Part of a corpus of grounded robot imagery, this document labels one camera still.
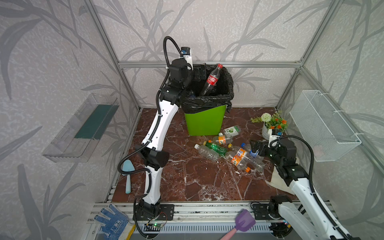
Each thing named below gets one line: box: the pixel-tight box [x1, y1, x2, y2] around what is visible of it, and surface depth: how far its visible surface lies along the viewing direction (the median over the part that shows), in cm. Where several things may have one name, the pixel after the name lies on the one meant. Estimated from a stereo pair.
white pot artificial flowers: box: [250, 110, 288, 141], surface depth 96 cm
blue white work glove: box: [94, 204, 129, 240], surface depth 72 cm
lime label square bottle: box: [224, 125, 242, 137], surface depth 104 cm
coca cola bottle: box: [199, 63, 224, 97], surface depth 92 cm
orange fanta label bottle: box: [231, 143, 248, 168], surface depth 91 cm
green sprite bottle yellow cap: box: [203, 140, 228, 157], surface depth 93 cm
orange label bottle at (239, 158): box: [226, 147, 251, 173], surface depth 91 cm
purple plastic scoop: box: [235, 209, 256, 232], surface depth 72 cm
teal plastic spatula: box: [121, 159, 136, 194], surface depth 86 cm
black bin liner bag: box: [181, 64, 235, 114], surface depth 80 cm
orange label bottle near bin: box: [218, 132, 226, 145], surface depth 97 cm
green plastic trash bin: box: [184, 104, 227, 136], surface depth 100 cm
